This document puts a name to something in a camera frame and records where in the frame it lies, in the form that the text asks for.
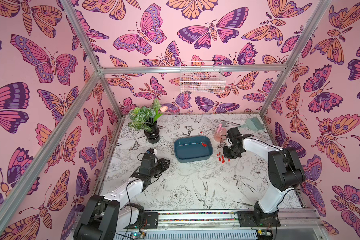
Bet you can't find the pink spray bottle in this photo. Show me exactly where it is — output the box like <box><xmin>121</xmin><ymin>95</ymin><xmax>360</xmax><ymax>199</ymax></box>
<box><xmin>214</xmin><ymin>122</ymin><xmax>227</xmax><ymax>142</ymax></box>

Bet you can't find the white wire basket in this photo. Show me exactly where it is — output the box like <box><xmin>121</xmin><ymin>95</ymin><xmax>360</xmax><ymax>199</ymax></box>
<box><xmin>178</xmin><ymin>65</ymin><xmax>226</xmax><ymax>95</ymax></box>

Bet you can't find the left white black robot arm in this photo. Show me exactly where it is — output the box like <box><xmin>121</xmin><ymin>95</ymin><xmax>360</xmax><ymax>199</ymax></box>
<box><xmin>73</xmin><ymin>158</ymin><xmax>171</xmax><ymax>240</ymax></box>

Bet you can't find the green dustpan brush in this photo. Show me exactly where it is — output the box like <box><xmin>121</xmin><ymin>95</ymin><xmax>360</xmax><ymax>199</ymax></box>
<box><xmin>238</xmin><ymin>118</ymin><xmax>265</xmax><ymax>131</ymax></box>

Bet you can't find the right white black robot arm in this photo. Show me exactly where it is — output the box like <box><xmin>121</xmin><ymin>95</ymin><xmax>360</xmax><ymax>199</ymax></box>
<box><xmin>223</xmin><ymin>137</ymin><xmax>306</xmax><ymax>225</ymax></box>

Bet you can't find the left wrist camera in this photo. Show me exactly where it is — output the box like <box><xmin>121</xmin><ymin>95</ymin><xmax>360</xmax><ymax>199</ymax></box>
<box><xmin>139</xmin><ymin>153</ymin><xmax>158</xmax><ymax>177</ymax></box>

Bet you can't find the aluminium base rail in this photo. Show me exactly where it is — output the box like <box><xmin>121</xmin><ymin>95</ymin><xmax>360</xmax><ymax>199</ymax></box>
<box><xmin>71</xmin><ymin>208</ymin><xmax>323</xmax><ymax>240</ymax></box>

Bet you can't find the teal plastic storage box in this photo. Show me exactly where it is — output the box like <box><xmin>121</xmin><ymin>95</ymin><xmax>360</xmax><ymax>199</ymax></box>
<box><xmin>174</xmin><ymin>136</ymin><xmax>214</xmax><ymax>163</ymax></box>

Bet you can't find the green plant in black vase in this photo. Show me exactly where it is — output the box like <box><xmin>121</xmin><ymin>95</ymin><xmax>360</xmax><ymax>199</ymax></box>
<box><xmin>128</xmin><ymin>99</ymin><xmax>168</xmax><ymax>144</ymax></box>

